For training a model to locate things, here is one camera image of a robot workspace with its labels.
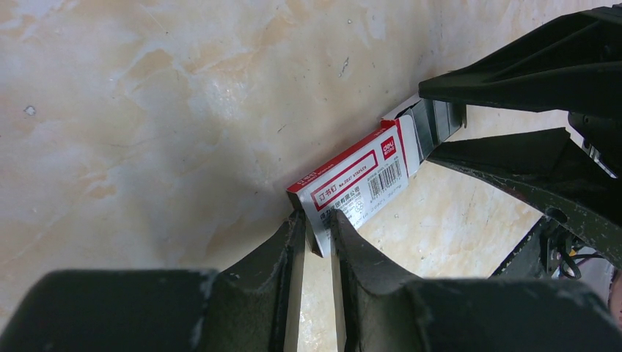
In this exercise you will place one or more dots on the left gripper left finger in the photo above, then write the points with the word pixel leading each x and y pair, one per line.
pixel 254 305

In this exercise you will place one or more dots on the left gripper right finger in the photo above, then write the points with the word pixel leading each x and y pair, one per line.
pixel 380 306

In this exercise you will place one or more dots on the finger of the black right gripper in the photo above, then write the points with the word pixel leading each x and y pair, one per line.
pixel 548 171
pixel 572 63

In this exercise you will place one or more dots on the tray of staple strips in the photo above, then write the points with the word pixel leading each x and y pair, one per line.
pixel 434 121

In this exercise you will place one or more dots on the red white staple box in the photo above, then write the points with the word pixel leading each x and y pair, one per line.
pixel 359 181

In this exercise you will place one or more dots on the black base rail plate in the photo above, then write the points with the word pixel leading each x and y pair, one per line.
pixel 545 251

